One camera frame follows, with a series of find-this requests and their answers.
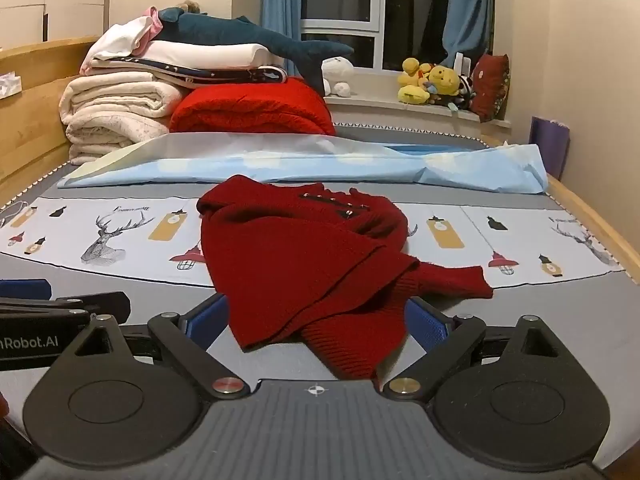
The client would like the dark red knit sweater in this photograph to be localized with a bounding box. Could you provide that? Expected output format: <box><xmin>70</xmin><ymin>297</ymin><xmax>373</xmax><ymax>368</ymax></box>
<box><xmin>196</xmin><ymin>176</ymin><xmax>492</xmax><ymax>379</ymax></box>

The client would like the deer print bed sheet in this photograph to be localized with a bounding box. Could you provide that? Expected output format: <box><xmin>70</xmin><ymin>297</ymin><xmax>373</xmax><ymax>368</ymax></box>
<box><xmin>0</xmin><ymin>123</ymin><xmax>640</xmax><ymax>470</ymax></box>

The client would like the light blue folded sheet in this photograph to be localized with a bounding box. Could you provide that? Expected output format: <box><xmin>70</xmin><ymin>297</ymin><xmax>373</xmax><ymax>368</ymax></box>
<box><xmin>58</xmin><ymin>132</ymin><xmax>548</xmax><ymax>194</ymax></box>

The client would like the cream folded quilt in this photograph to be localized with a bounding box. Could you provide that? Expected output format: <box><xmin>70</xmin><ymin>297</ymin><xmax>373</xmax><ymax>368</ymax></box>
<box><xmin>58</xmin><ymin>72</ymin><xmax>186</xmax><ymax>166</ymax></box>

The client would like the tissue box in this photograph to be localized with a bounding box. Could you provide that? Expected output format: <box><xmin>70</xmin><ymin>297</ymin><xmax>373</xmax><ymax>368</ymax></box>
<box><xmin>0</xmin><ymin>72</ymin><xmax>23</xmax><ymax>100</ymax></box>

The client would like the purple paper bag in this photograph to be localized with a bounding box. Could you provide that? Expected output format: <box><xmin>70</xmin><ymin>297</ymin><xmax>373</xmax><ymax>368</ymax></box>
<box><xmin>528</xmin><ymin>116</ymin><xmax>570</xmax><ymax>180</ymax></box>

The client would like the navy trimmed folded blanket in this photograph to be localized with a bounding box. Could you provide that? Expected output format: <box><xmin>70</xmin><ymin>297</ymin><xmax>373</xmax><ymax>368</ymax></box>
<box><xmin>87</xmin><ymin>56</ymin><xmax>288</xmax><ymax>89</ymax></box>

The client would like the yellow duck plush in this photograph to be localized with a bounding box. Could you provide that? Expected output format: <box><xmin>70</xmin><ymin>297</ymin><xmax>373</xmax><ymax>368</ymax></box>
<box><xmin>397</xmin><ymin>58</ymin><xmax>434</xmax><ymax>105</ymax></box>

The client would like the bright red folded blanket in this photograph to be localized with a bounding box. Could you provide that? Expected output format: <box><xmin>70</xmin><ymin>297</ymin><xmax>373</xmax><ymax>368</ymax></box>
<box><xmin>169</xmin><ymin>77</ymin><xmax>335</xmax><ymax>136</ymax></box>

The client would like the yellow round plush toy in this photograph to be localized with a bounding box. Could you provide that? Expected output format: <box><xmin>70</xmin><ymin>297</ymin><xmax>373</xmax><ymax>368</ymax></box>
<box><xmin>426</xmin><ymin>65</ymin><xmax>474</xmax><ymax>110</ymax></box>

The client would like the white folded bedding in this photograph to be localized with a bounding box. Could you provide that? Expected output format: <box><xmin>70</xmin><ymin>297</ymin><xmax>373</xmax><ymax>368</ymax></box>
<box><xmin>138</xmin><ymin>40</ymin><xmax>285</xmax><ymax>70</ymax></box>

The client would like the pink white folded cloth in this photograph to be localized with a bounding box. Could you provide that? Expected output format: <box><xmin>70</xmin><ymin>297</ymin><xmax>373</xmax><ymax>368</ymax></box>
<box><xmin>79</xmin><ymin>6</ymin><xmax>163</xmax><ymax>75</ymax></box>

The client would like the blue shark plush toy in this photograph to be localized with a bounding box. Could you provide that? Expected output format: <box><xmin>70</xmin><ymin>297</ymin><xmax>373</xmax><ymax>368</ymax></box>
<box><xmin>157</xmin><ymin>6</ymin><xmax>354</xmax><ymax>96</ymax></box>

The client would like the white plush toy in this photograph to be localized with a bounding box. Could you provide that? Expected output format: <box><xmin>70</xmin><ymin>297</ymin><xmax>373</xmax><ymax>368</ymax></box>
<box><xmin>321</xmin><ymin>56</ymin><xmax>354</xmax><ymax>98</ymax></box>

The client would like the right blue curtain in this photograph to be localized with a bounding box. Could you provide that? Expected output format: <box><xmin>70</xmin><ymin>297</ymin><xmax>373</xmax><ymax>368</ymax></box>
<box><xmin>442</xmin><ymin>0</ymin><xmax>495</xmax><ymax>67</ymax></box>

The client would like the blue curtain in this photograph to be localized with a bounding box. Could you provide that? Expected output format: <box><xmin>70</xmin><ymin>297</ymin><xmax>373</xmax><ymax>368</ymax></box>
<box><xmin>260</xmin><ymin>0</ymin><xmax>302</xmax><ymax>76</ymax></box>
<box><xmin>442</xmin><ymin>0</ymin><xmax>495</xmax><ymax>67</ymax></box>

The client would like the white framed window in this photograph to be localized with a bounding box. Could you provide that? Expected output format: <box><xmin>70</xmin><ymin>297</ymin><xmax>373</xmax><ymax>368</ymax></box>
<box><xmin>300</xmin><ymin>0</ymin><xmax>448</xmax><ymax>70</ymax></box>

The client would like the left blue curtain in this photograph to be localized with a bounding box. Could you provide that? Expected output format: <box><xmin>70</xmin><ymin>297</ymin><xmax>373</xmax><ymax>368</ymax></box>
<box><xmin>260</xmin><ymin>0</ymin><xmax>302</xmax><ymax>76</ymax></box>

